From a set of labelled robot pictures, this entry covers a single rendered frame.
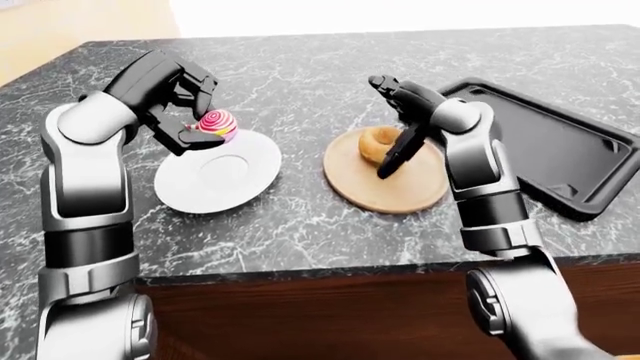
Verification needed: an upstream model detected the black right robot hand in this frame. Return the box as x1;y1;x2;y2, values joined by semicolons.
367;74;447;180

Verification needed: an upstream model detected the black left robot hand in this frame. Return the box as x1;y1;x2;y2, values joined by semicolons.
101;49;226;158

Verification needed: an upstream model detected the glazed brown donut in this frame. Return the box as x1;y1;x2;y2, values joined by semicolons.
358;126;405;165

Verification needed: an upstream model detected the pink swirl cupcake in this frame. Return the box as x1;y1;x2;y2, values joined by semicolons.
186;108;239;146

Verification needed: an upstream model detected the tan wooden round plate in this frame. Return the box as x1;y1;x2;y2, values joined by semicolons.
322;126;450;216

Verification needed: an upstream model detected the white round plate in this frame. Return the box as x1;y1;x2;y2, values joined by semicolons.
153;129;283;216

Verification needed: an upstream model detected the black rectangular tray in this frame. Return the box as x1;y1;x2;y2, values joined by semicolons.
436;76;640;223

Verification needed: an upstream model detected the dark wooden counter cabinet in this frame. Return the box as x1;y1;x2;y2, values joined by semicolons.
133;261;640;360

